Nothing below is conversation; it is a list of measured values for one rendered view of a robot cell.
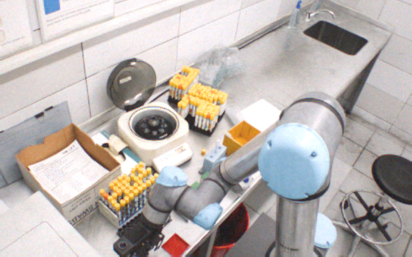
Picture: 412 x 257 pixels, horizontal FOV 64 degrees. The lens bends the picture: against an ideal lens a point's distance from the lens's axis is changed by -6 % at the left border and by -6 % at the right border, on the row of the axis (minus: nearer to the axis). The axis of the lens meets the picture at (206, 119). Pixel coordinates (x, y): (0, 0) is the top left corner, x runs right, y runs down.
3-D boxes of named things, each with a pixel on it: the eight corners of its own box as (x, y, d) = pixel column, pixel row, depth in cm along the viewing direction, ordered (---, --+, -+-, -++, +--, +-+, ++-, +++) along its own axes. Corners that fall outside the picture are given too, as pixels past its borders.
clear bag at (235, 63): (222, 80, 184) (226, 58, 175) (206, 64, 195) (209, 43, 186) (251, 73, 194) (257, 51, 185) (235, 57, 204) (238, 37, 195)
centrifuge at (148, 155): (152, 182, 129) (153, 161, 121) (112, 136, 144) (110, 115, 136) (200, 155, 142) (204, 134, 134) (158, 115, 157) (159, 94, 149)
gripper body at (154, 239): (158, 251, 101) (174, 220, 97) (140, 261, 93) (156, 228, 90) (140, 235, 104) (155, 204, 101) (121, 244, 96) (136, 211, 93)
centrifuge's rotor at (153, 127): (148, 154, 132) (148, 141, 128) (127, 130, 140) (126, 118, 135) (180, 138, 141) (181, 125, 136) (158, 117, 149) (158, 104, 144)
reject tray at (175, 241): (176, 260, 107) (176, 259, 107) (161, 247, 110) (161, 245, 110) (190, 246, 112) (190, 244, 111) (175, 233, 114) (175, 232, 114)
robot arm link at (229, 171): (329, 62, 69) (210, 157, 105) (313, 87, 61) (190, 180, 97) (367, 102, 69) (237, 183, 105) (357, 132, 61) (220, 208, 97)
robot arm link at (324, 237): (325, 242, 100) (346, 219, 91) (310, 279, 91) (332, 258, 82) (290, 222, 103) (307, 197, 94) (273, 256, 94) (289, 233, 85)
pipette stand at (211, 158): (212, 181, 133) (216, 164, 127) (198, 172, 135) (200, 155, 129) (226, 166, 140) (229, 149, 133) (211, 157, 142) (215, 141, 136)
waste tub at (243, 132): (244, 169, 140) (249, 152, 133) (220, 150, 146) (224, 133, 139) (263, 152, 148) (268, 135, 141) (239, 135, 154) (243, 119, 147)
